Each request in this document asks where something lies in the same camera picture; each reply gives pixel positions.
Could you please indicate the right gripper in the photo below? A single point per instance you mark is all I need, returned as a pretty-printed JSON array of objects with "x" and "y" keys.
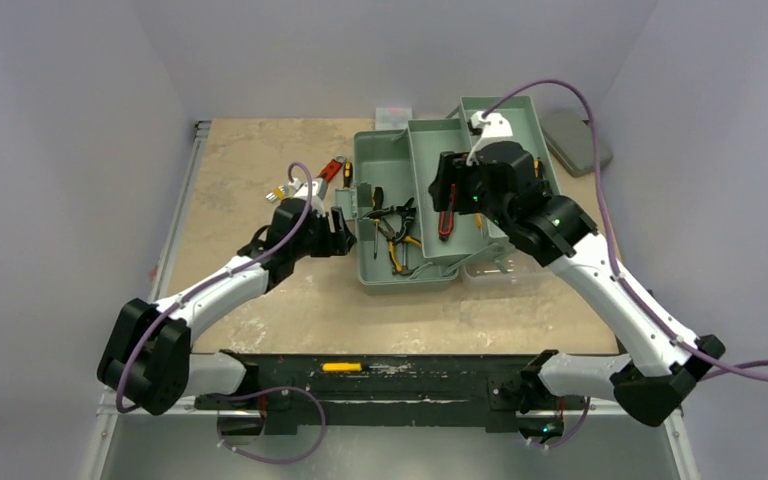
[{"x": 448, "y": 177}]

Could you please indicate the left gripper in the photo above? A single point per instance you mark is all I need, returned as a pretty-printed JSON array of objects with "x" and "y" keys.
[{"x": 337, "y": 243}]

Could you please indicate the red black utility knife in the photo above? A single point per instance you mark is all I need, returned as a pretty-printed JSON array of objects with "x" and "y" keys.
[{"x": 446, "y": 217}]

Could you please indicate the yellow needle nose pliers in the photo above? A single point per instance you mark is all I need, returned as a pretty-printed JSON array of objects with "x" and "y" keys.
[{"x": 397, "y": 247}]

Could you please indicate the medium black yellow screwdriver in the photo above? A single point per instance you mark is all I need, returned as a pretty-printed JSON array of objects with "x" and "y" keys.
[{"x": 377, "y": 204}]

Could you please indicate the green plastic tool box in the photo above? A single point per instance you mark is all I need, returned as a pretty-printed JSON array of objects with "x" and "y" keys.
[{"x": 404, "y": 164}]

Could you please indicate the black wire stripper pliers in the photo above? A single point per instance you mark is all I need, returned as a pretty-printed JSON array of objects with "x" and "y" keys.
[{"x": 407, "y": 212}]

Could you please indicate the stubby black yellow screwdriver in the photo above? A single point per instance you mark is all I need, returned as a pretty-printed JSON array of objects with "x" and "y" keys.
[{"x": 347, "y": 174}]

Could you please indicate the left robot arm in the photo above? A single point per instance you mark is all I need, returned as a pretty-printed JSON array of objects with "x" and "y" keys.
[{"x": 148, "y": 359}]

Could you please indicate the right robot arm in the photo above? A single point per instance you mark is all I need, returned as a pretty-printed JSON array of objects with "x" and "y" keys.
[{"x": 659, "y": 367}]

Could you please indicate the small yellow hex key set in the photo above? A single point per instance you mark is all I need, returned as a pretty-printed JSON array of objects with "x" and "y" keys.
[{"x": 279, "y": 193}]

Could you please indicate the red adjustable wrench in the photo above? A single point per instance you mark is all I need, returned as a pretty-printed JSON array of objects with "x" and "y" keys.
[{"x": 332, "y": 170}]

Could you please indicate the grey sharpening stone block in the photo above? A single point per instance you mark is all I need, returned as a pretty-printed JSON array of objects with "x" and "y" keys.
[{"x": 568, "y": 137}]

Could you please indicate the small clear parts box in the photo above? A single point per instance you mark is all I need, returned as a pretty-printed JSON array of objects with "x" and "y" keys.
[{"x": 392, "y": 118}]

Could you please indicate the yellow precision screwdriver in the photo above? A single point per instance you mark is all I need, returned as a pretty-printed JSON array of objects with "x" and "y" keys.
[{"x": 351, "y": 367}]

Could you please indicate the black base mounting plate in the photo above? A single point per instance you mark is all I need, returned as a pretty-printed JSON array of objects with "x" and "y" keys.
[{"x": 419, "y": 390}]

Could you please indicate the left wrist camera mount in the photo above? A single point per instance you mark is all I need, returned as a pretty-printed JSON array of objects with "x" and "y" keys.
[{"x": 316, "y": 190}]

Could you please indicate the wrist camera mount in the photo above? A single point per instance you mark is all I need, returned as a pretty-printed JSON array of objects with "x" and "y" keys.
[
  {"x": 488, "y": 128},
  {"x": 316, "y": 190}
]

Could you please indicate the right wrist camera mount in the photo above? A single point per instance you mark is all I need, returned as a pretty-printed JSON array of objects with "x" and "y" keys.
[{"x": 488, "y": 128}]

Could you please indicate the aluminium rail frame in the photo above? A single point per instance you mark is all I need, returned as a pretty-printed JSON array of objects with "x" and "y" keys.
[{"x": 150, "y": 364}]

